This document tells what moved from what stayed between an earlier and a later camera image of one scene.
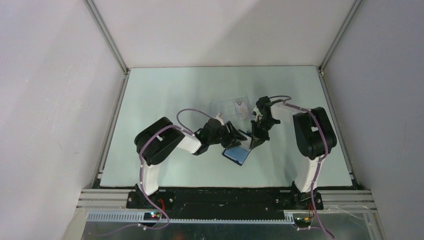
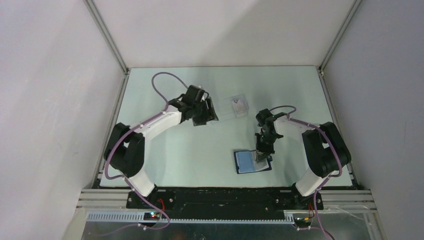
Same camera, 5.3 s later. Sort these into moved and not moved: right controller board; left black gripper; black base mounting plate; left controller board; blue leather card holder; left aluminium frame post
Moved: left black gripper; blue leather card holder
Not moved: left aluminium frame post; left controller board; black base mounting plate; right controller board
